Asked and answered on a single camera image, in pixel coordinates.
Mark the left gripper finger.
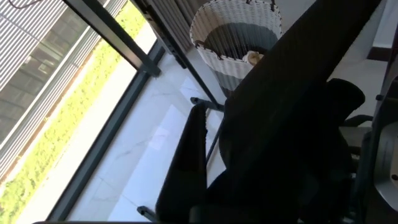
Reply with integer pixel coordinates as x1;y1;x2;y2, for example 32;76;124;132
155;104;208;223

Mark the black garment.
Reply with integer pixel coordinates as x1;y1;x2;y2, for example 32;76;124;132
189;0;383;224

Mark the cream printed garment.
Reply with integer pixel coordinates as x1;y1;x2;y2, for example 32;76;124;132
242;50;265;67

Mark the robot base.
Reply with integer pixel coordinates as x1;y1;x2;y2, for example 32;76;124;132
338;24;398;224

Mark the black clothes rack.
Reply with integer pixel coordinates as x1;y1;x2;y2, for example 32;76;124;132
133;0;226;222

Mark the white laundry basket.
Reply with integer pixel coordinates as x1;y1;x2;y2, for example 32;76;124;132
189;0;284;99

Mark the brown curtain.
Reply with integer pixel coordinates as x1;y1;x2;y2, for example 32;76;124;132
146;0;215;54

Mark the window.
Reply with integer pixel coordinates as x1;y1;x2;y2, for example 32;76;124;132
0;0;165;224

